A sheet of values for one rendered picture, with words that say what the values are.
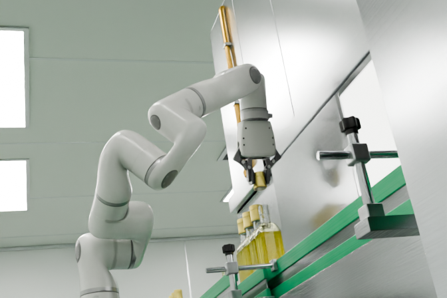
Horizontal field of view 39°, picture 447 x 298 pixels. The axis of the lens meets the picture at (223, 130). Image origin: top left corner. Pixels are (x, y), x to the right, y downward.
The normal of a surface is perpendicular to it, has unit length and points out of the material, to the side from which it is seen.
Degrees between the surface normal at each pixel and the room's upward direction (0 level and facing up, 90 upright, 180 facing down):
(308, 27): 90
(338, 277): 90
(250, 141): 106
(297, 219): 90
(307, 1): 90
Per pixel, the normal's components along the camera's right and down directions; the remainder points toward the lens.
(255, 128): 0.25, -0.18
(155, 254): 0.26, -0.44
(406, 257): -0.96, 0.00
